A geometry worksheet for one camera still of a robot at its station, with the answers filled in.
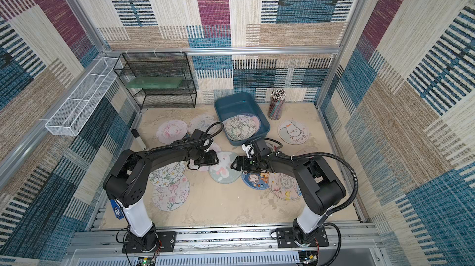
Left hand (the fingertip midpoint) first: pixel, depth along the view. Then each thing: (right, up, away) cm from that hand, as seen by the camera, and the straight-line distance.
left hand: (217, 162), depth 94 cm
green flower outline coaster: (+11, +18, +14) cm, 25 cm away
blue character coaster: (+19, -8, -5) cm, 21 cm away
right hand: (+11, -3, -4) cm, 12 cm away
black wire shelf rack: (-32, +51, +7) cm, 61 cm away
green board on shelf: (-33, +40, +2) cm, 52 cm away
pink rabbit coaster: (+47, +5, +6) cm, 48 cm away
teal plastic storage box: (+3, +31, +25) cm, 40 cm away
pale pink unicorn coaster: (+22, +20, +16) cm, 33 cm away
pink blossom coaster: (-20, -14, -9) cm, 26 cm away
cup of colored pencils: (+31, +34, +6) cm, 47 cm away
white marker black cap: (-44, +13, +7) cm, 47 cm away
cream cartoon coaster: (+31, -10, -7) cm, 34 cm away
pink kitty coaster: (-28, +15, +14) cm, 35 cm away
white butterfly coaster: (-11, +20, +17) cm, 29 cm away
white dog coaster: (+42, +15, +14) cm, 47 cm away
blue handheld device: (-40, -16, -15) cm, 46 cm away
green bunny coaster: (+3, -4, -2) cm, 6 cm away
